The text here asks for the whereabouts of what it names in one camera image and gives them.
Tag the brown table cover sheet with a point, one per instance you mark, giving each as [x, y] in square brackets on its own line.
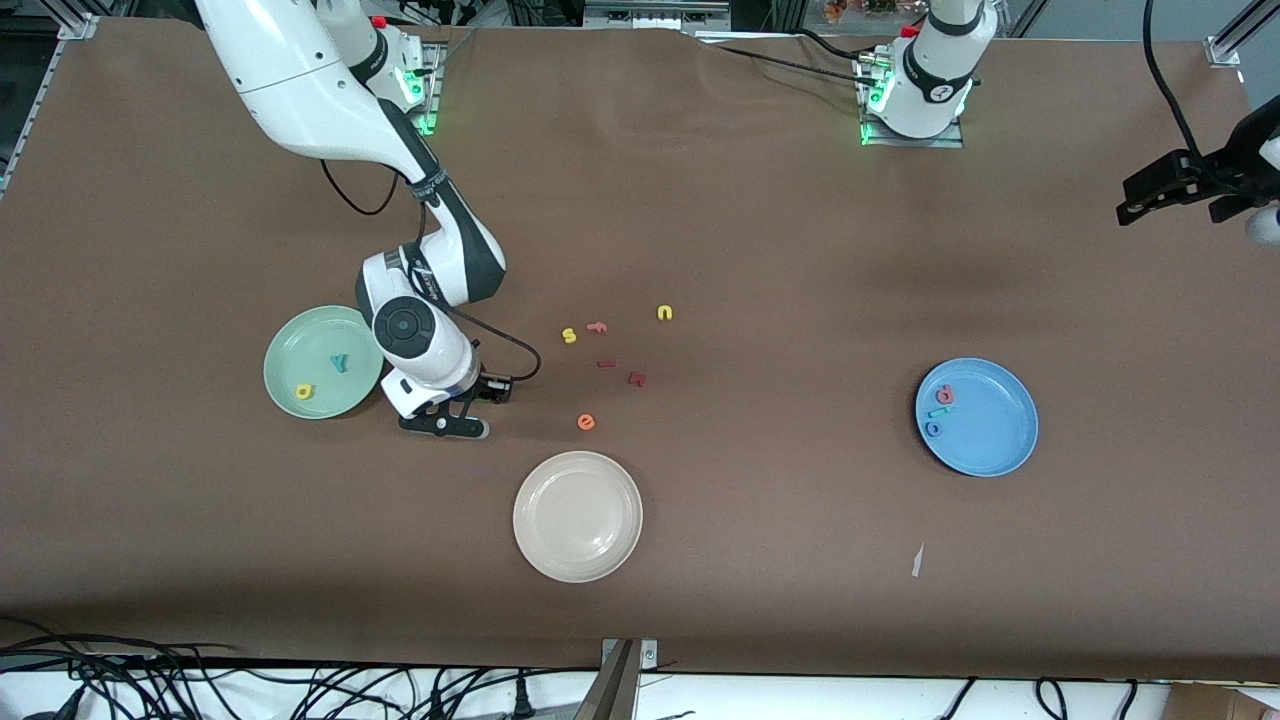
[700, 200]

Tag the cardboard box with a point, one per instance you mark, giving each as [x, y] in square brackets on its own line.
[1200, 705]

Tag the grey background device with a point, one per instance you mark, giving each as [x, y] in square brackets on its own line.
[650, 15]

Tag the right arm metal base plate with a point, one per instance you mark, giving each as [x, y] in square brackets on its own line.
[432, 80]

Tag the blue plate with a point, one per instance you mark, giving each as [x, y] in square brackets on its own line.
[990, 420]

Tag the grey metal beam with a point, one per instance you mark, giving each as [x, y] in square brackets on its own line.
[610, 695]

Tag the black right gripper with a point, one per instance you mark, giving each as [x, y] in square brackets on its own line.
[484, 386]

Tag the teal foam letter y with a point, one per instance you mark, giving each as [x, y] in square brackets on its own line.
[341, 362]

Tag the orange background decoration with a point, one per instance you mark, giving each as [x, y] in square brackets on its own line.
[860, 8]

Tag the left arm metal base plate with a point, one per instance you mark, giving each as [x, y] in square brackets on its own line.
[950, 141]

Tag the aluminium frame profile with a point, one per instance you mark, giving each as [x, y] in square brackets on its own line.
[80, 25]
[1225, 45]

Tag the metal table clamp bracket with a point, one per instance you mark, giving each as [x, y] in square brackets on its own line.
[648, 655]

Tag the beige plate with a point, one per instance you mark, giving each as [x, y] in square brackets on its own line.
[578, 517]

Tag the light green plate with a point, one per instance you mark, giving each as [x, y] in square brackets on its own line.
[310, 350]

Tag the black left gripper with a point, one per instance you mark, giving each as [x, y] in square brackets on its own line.
[1226, 172]

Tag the small white paper scrap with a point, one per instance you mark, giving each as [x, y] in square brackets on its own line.
[917, 560]

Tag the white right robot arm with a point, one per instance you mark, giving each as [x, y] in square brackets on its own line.
[300, 90]

